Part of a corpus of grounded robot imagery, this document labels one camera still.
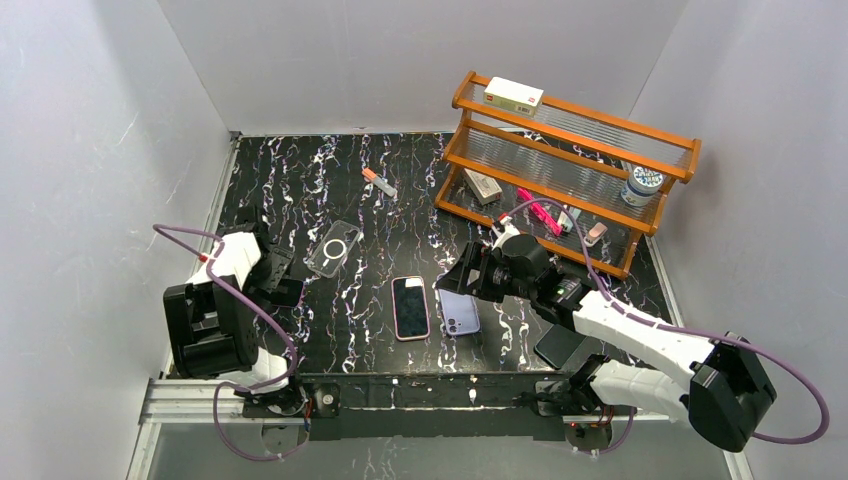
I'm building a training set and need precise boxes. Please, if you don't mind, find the pink phone case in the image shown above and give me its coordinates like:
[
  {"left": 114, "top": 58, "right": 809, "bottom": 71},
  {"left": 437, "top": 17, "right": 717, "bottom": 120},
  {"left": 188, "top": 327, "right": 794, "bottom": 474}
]
[{"left": 390, "top": 275, "right": 433, "bottom": 343}]

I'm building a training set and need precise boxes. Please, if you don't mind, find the small grey box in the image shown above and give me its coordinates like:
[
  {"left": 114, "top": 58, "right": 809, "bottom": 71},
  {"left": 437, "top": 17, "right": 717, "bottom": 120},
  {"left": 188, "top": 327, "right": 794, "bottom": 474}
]
[{"left": 462, "top": 169, "right": 503, "bottom": 205}]

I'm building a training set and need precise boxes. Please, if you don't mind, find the white green stapler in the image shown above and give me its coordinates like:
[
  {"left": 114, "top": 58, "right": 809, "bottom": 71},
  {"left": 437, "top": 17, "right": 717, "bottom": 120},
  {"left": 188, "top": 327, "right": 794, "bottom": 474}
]
[{"left": 557, "top": 205, "right": 582, "bottom": 233}]

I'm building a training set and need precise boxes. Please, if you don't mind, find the white red carton box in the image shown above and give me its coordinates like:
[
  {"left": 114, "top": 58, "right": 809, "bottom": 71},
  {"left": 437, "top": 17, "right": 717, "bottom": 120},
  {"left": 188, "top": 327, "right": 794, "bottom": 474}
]
[{"left": 483, "top": 77, "right": 544, "bottom": 118}]

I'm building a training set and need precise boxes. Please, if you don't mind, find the lavender phone case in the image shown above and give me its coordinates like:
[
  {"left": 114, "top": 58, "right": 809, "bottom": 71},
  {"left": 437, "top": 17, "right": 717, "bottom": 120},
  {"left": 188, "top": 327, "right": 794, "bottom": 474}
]
[{"left": 437, "top": 289, "right": 481, "bottom": 337}]

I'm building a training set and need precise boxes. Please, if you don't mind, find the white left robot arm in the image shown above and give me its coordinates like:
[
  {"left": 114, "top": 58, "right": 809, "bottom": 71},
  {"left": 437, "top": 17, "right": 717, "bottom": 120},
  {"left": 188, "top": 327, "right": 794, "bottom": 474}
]
[{"left": 163, "top": 204, "right": 304, "bottom": 403}]

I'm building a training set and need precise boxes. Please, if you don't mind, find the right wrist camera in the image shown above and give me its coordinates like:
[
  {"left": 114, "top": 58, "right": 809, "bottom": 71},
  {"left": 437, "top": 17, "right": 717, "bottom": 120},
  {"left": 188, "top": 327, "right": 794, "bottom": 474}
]
[{"left": 491, "top": 213, "right": 521, "bottom": 249}]

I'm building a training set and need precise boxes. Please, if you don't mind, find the pink utility knife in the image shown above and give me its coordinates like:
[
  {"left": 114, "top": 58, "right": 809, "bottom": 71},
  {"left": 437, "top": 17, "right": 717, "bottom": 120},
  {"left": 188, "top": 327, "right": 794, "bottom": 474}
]
[{"left": 516, "top": 188, "right": 563, "bottom": 236}]

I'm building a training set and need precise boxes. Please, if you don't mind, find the dark teal phone case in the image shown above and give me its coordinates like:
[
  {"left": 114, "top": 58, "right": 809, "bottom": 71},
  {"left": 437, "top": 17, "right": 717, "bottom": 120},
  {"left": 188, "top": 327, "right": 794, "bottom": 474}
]
[{"left": 533, "top": 325, "right": 585, "bottom": 370}]

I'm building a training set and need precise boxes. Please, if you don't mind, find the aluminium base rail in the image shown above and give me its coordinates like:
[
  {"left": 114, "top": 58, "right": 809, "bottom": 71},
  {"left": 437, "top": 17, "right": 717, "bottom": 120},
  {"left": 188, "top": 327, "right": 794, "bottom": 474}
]
[{"left": 141, "top": 371, "right": 688, "bottom": 423}]

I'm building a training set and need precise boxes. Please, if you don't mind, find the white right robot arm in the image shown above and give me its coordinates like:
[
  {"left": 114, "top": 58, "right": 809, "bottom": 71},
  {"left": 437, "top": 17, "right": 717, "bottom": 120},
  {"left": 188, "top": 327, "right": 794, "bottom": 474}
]
[{"left": 436, "top": 234, "right": 777, "bottom": 452}]

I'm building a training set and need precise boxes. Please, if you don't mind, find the black screen smartphone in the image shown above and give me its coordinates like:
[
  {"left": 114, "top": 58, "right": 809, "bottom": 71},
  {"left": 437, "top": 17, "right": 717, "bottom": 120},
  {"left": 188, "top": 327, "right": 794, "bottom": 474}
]
[{"left": 392, "top": 277, "right": 430, "bottom": 340}]

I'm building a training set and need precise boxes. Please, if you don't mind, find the clear magsafe phone case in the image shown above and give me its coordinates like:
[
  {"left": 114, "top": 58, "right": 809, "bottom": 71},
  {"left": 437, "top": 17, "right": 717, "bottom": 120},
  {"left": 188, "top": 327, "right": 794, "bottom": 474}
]
[{"left": 306, "top": 220, "right": 362, "bottom": 278}]

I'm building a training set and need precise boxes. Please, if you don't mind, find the orange wooden shelf rack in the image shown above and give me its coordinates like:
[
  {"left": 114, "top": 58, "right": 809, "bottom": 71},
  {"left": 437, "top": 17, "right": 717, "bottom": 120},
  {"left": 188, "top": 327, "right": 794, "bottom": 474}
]
[{"left": 435, "top": 71, "right": 702, "bottom": 278}]

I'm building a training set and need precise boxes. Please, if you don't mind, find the white blue round jar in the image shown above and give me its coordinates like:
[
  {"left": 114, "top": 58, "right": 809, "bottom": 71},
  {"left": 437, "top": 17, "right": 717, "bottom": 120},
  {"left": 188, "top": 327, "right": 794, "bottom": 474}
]
[{"left": 620, "top": 166, "right": 665, "bottom": 207}]

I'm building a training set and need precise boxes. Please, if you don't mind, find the small pink white item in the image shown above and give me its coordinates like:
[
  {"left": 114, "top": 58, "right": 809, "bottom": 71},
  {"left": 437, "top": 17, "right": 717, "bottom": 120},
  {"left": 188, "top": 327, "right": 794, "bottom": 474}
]
[{"left": 583, "top": 222, "right": 608, "bottom": 248}]

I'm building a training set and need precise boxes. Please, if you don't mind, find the orange grey marker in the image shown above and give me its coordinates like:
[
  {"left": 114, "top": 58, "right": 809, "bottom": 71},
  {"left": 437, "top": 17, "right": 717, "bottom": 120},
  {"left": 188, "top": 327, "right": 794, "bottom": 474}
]
[{"left": 362, "top": 168, "right": 397, "bottom": 198}]

